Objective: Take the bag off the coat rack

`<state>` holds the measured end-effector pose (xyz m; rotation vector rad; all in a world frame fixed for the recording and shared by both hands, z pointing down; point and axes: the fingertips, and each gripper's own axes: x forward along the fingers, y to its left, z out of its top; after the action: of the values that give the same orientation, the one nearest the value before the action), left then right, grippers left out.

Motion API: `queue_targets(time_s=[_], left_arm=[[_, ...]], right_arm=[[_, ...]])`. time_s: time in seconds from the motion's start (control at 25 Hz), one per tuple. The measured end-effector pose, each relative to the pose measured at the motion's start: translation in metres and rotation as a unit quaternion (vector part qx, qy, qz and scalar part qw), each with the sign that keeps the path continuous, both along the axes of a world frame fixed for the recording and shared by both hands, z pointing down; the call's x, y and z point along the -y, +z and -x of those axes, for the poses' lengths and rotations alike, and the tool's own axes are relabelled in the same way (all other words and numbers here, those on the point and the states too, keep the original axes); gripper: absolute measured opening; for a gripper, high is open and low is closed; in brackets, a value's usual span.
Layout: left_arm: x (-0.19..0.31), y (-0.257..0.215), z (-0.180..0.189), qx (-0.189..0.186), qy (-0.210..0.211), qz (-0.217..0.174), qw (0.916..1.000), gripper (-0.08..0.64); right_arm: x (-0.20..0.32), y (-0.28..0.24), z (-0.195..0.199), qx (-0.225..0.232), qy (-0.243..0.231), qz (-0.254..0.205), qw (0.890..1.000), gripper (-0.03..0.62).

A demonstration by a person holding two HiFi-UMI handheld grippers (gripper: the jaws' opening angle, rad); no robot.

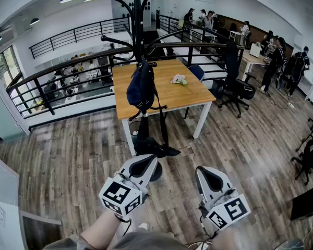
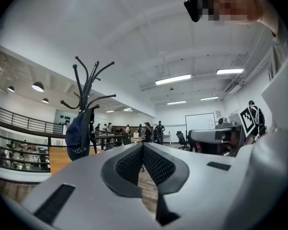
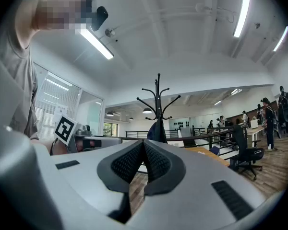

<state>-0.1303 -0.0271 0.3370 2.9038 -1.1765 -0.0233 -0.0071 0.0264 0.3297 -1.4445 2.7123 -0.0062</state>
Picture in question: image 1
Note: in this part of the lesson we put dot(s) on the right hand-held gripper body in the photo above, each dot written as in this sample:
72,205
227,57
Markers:
230,210

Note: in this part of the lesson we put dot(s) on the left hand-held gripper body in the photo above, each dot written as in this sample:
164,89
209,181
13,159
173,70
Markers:
120,194

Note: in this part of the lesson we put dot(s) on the dark blue bag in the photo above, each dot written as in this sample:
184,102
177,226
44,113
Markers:
141,87

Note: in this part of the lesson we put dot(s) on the black coat rack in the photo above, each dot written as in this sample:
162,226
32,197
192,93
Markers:
137,30

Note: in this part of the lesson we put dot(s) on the person's left forearm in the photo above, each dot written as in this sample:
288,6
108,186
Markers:
101,229

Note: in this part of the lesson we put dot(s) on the person's right forearm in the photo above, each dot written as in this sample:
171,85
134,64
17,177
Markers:
225,239

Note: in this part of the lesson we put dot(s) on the person's light shoe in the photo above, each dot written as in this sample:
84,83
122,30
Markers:
144,225

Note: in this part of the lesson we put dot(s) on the person's olive shirt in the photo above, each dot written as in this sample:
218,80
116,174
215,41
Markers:
146,242

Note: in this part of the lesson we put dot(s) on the black swivel chair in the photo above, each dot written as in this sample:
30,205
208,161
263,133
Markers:
311,150

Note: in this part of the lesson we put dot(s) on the wooden table with white legs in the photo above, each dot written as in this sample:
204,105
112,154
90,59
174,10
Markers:
169,98

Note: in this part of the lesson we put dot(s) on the white power strip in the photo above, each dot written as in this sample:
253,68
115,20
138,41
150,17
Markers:
292,105

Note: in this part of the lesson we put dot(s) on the black waste bin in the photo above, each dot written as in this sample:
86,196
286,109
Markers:
218,88

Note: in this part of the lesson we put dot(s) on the black office chair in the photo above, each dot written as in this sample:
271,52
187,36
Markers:
237,87

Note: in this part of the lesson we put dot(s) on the black metal railing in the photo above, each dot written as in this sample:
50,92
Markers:
75,35
41,92

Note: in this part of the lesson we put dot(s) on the white crumpled object on table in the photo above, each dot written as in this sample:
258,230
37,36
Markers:
178,79

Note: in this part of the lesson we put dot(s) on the blue chair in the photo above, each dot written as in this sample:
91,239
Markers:
197,72

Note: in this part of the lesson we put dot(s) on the white-legged wooden table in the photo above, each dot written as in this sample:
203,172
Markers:
253,59

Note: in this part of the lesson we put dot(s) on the white box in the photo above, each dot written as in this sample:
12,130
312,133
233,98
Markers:
255,50

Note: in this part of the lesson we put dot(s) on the large window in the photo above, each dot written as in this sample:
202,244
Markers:
5,64

